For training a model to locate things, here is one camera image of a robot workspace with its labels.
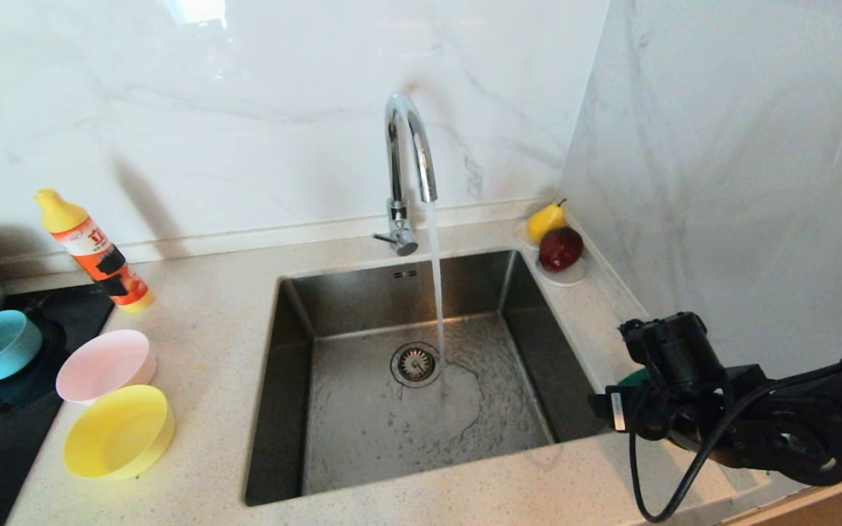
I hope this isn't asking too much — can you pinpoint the chrome gooseneck faucet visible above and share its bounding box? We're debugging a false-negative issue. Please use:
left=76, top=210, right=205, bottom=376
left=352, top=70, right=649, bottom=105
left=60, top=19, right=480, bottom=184
left=372, top=94, right=439, bottom=257

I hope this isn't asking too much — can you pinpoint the yellow plastic bowl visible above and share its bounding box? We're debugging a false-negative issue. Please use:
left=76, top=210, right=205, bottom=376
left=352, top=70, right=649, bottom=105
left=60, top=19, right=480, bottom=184
left=64, top=384, right=176, bottom=481

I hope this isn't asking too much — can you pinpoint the pink plastic bowl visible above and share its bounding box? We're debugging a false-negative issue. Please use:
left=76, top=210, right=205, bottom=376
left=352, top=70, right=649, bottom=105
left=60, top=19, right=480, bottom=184
left=56, top=329, right=158, bottom=406

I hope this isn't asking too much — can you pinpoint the orange dish soap bottle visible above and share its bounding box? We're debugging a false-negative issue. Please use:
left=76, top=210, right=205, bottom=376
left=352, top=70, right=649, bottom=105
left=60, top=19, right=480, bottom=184
left=35, top=188, right=156, bottom=315

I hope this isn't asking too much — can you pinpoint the metal sink drain strainer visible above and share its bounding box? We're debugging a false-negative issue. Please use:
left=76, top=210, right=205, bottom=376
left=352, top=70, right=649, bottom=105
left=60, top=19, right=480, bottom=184
left=390, top=343, right=443, bottom=389

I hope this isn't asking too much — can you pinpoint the stainless steel sink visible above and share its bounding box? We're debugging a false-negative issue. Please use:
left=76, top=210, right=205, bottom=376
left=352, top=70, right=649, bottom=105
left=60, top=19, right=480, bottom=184
left=246, top=250, right=618, bottom=506

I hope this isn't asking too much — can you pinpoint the small white dish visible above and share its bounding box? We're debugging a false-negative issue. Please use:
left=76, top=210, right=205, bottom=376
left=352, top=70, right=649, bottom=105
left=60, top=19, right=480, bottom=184
left=514, top=219, right=589, bottom=287

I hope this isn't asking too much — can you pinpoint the red apple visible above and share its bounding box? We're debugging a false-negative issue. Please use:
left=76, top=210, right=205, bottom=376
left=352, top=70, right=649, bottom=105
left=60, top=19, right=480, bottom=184
left=537, top=226, right=584, bottom=273

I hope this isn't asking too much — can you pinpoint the yellow pear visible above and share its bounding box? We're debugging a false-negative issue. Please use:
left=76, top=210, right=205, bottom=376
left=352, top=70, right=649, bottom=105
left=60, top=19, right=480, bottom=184
left=526, top=199, right=568, bottom=244

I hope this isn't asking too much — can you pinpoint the black induction cooktop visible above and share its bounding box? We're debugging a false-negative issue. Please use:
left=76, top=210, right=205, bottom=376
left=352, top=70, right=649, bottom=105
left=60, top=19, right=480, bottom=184
left=0, top=285, right=116, bottom=526

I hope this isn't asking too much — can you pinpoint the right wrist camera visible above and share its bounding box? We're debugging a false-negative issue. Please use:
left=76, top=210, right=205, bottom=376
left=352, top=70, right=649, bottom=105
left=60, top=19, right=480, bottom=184
left=618, top=319, right=659, bottom=348

